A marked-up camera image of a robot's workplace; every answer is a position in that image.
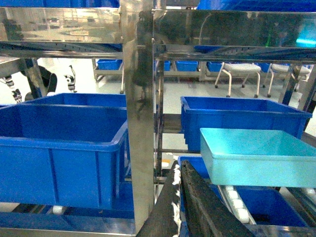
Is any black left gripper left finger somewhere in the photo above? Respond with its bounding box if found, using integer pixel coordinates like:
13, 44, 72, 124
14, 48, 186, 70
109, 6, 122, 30
137, 161, 182, 237

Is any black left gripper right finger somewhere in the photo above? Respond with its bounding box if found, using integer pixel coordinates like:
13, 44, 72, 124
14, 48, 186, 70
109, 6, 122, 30
181, 160, 254, 237

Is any light teal plastic bin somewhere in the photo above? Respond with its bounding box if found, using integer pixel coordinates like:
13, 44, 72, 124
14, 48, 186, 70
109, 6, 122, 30
200, 128, 316, 188

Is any blue bin on left shelf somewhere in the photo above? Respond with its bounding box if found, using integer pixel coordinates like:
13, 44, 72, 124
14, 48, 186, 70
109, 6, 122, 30
0, 93, 128, 209

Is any roller conveyor track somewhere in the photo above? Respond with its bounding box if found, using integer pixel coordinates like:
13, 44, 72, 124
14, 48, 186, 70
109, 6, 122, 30
217, 185, 256, 225

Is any blue bin below teal bin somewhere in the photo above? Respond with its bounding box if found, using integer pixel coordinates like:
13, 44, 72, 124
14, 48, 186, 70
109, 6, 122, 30
177, 155, 308, 228

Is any blue bin behind teal bin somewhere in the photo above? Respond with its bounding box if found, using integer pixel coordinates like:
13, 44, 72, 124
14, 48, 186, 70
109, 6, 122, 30
180, 96, 312, 152

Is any white stool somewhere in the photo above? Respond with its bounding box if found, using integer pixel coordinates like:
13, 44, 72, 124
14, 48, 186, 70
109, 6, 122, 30
214, 62, 261, 98

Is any stainless steel shelf frame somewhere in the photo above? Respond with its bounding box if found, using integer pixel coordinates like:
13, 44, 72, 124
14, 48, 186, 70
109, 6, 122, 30
0, 0, 316, 231

